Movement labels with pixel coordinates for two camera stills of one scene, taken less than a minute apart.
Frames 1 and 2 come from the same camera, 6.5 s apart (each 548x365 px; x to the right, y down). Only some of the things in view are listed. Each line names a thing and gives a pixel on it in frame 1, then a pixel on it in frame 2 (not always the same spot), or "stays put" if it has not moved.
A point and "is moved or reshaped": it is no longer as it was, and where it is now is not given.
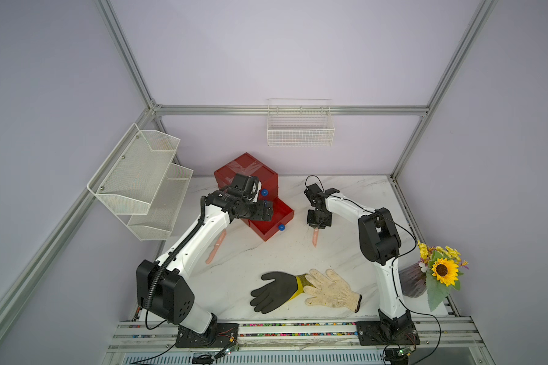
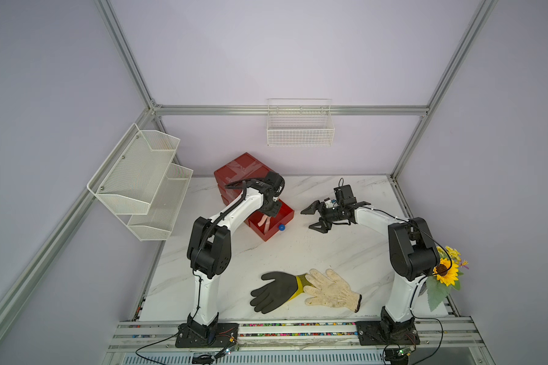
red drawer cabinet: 245,164 stays put
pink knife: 217,245 is moved or reshaped
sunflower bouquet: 443,268 stays put
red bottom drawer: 281,214 stays put
